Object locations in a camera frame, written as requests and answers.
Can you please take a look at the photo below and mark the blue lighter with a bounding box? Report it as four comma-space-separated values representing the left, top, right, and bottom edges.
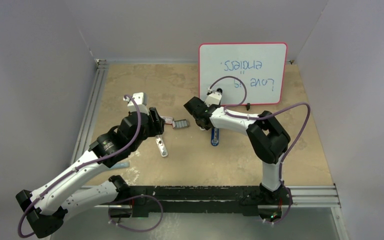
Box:
210, 128, 220, 147

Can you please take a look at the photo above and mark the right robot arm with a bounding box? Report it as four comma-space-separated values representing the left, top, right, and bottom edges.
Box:
183, 88, 291, 204

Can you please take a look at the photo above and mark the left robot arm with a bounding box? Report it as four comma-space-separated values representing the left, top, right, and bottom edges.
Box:
16, 92, 165, 239

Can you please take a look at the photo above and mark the light blue marker pen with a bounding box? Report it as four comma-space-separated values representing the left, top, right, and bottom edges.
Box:
112, 162, 130, 169

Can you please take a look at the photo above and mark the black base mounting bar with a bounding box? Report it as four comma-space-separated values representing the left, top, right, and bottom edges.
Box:
109, 185, 293, 220

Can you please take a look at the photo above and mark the pink framed whiteboard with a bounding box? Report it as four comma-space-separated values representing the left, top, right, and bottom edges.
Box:
198, 42, 288, 105

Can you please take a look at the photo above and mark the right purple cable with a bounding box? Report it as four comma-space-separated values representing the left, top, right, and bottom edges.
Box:
207, 75, 311, 225

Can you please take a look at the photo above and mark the left aluminium rail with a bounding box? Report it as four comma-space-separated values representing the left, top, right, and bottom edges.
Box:
69, 59, 110, 164

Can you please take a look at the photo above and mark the aluminium rail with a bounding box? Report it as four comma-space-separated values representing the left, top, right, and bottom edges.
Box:
79, 185, 342, 209
69, 59, 110, 164

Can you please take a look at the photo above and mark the front aluminium rail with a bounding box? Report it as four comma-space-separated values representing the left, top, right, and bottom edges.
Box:
79, 185, 342, 209

